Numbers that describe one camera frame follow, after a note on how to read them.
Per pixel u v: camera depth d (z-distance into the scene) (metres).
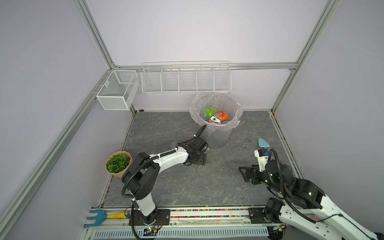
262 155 0.60
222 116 0.93
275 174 0.49
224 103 0.94
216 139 0.90
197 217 0.75
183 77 1.04
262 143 0.99
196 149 0.71
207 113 0.92
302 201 0.45
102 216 0.74
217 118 0.87
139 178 0.46
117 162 0.81
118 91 0.97
